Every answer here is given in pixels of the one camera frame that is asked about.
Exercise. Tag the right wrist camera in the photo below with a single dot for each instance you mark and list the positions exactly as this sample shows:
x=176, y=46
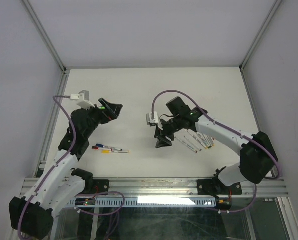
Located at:
x=152, y=119

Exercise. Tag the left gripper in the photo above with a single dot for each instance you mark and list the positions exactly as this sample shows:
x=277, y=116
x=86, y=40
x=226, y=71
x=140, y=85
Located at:
x=114, y=108

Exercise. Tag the aluminium front rail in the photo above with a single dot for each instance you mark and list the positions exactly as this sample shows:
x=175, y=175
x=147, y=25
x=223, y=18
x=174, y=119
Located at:
x=183, y=186

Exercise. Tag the slotted cable duct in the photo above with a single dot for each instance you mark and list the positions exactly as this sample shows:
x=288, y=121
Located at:
x=144, y=202

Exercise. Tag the right frame post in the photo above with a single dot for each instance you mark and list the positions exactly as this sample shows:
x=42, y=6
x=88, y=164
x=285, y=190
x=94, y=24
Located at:
x=260, y=34

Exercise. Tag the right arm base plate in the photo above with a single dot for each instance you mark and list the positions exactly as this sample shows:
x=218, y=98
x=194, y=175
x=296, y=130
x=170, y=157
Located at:
x=215, y=188

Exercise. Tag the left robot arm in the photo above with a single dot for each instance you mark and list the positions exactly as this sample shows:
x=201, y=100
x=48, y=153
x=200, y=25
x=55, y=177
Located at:
x=33, y=215

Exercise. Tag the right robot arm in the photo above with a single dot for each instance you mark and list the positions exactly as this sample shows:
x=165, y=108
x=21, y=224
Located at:
x=256, y=153

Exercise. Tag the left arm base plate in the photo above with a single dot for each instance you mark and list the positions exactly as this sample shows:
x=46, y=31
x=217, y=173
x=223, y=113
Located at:
x=96, y=186

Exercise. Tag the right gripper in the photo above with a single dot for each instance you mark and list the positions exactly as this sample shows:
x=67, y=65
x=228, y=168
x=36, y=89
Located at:
x=160, y=133

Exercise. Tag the red brown capped pen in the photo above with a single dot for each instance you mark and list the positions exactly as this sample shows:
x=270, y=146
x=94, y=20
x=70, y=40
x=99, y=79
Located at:
x=208, y=145

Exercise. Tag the left frame post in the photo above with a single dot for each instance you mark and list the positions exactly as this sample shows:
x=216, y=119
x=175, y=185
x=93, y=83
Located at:
x=27, y=5

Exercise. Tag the purple pen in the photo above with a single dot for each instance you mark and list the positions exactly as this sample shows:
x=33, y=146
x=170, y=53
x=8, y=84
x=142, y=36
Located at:
x=186, y=144

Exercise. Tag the frame post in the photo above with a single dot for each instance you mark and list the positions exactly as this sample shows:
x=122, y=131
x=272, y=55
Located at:
x=27, y=5
x=260, y=34

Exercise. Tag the pile of capped pens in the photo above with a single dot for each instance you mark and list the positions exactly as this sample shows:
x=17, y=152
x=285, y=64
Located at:
x=109, y=149

